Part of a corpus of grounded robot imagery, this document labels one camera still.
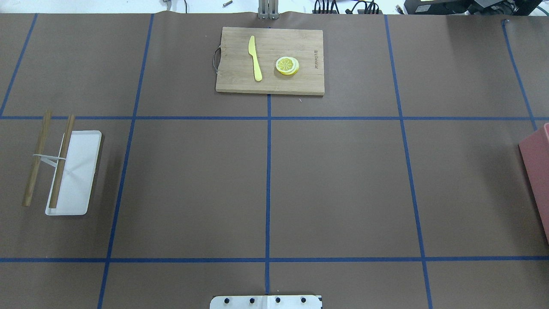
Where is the yellow plastic knife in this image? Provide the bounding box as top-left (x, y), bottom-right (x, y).
top-left (247, 35), bottom-right (263, 82)

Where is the bamboo cutting board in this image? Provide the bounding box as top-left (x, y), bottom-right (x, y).
top-left (215, 26), bottom-right (325, 96)

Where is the white rack tray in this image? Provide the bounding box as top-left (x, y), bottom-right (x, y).
top-left (41, 130), bottom-right (103, 216)

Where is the right wooden rack rod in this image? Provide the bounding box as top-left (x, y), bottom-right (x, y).
top-left (48, 114), bottom-right (76, 209)

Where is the pink plastic bin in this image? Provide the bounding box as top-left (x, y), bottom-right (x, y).
top-left (519, 123), bottom-right (549, 238)

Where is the aluminium frame post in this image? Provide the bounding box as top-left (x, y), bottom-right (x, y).
top-left (258, 0), bottom-right (280, 20)

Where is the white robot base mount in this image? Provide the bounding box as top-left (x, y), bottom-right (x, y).
top-left (209, 295), bottom-right (323, 309)

